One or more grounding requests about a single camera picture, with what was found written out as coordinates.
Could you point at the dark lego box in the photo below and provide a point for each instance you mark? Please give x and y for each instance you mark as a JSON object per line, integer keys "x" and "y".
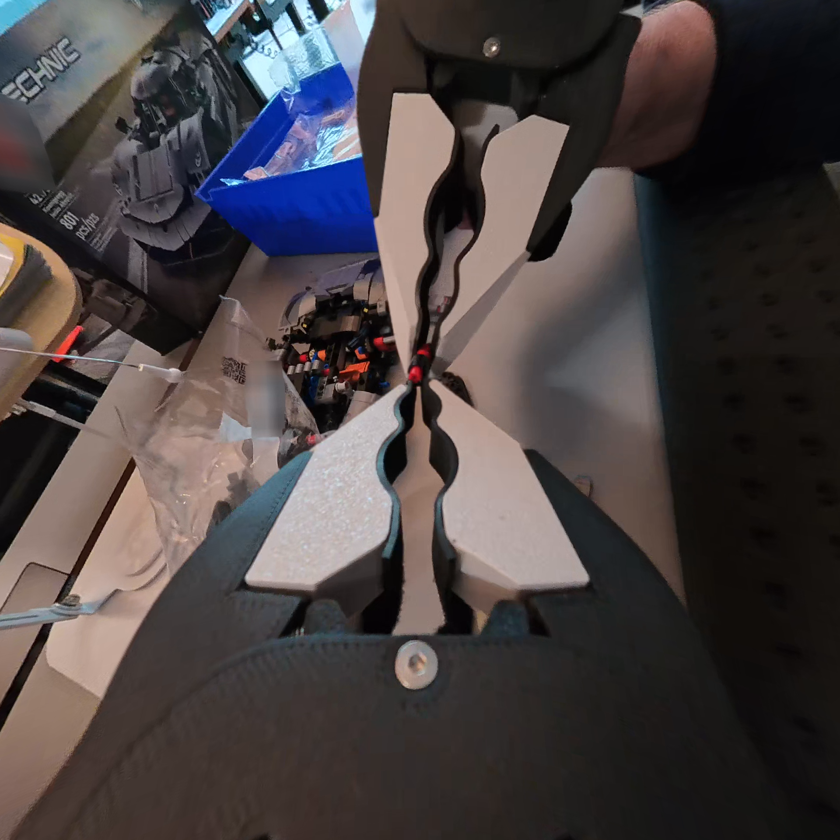
{"x": 98, "y": 131}

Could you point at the blue plastic bin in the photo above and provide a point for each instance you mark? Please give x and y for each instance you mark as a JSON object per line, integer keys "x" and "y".
{"x": 295, "y": 210}

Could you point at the crumpled clear plastic bag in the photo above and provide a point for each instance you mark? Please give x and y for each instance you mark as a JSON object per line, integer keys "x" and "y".
{"x": 315, "y": 131}

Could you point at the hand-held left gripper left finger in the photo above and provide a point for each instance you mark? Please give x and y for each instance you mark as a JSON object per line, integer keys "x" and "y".
{"x": 321, "y": 525}

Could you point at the partly built lego car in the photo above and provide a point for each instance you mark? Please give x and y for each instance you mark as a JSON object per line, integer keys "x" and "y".
{"x": 334, "y": 328}

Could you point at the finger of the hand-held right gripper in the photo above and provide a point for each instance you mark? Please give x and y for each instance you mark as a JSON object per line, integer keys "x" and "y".
{"x": 512, "y": 197}
{"x": 407, "y": 197}

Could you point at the red lego pin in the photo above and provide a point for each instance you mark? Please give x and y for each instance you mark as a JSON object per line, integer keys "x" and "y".
{"x": 417, "y": 367}

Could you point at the black dotted edge pad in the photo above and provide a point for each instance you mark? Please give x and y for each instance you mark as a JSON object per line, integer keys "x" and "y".
{"x": 754, "y": 459}

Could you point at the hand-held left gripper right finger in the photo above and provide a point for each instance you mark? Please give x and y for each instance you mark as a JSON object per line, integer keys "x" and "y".
{"x": 512, "y": 525}

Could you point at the person's right hand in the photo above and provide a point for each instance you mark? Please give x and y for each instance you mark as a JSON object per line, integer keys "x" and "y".
{"x": 663, "y": 92}

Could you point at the white wooden book stand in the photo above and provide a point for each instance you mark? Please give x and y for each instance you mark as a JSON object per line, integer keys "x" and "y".
{"x": 39, "y": 308}

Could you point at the small grey lego piece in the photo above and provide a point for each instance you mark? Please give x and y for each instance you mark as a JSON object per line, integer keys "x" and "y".
{"x": 584, "y": 484}

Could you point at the clear printed empty bag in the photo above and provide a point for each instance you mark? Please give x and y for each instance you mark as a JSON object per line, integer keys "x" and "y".
{"x": 197, "y": 426}

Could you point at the white flat panel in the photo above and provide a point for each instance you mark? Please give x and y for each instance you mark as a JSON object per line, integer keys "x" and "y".
{"x": 65, "y": 492}

